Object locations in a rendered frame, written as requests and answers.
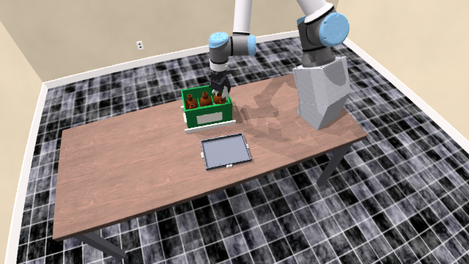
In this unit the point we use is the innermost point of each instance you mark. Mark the green bottle crate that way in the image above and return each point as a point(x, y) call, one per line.
point(207, 115)

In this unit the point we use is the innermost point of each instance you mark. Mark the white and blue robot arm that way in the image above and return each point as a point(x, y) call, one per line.
point(319, 28)

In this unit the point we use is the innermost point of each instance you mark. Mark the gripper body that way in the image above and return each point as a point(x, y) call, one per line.
point(218, 81)

